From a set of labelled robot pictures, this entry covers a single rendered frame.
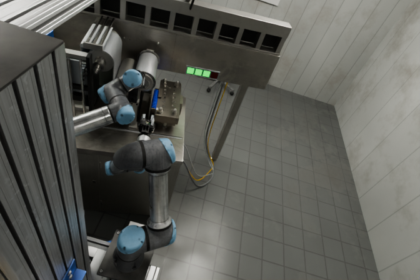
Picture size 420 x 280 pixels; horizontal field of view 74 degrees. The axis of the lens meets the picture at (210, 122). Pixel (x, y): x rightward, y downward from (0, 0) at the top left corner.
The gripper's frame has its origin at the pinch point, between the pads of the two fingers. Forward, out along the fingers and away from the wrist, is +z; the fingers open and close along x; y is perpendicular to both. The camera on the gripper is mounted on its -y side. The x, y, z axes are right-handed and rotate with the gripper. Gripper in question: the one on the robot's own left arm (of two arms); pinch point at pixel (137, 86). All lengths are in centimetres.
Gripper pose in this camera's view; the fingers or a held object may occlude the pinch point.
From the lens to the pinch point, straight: 156.7
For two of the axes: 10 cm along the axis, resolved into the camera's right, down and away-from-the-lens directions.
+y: 1.7, -9.8, -0.5
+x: -9.7, -1.6, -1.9
